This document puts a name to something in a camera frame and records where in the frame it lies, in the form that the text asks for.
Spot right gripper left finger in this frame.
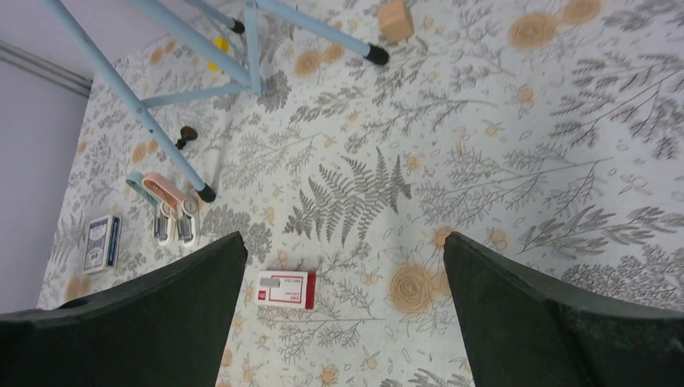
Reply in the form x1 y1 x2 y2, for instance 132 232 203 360
1 232 248 386

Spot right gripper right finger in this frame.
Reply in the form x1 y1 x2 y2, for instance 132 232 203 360
444 232 683 386

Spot pink stapler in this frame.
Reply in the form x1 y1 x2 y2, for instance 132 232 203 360
142 173 201 248

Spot blue stapler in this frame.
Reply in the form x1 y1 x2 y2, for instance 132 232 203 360
126 171 176 246

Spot blue playing card deck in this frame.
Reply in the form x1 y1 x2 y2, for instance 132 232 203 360
82 215 123 274

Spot black chess pawn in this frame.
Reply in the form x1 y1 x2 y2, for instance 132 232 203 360
175 126 198 150

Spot floral tablecloth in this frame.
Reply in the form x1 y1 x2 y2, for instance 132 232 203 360
37 0 684 387

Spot yellow block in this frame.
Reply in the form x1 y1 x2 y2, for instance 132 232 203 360
206 35 231 73

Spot wooden cube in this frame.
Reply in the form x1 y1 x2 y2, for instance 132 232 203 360
377 0 414 44

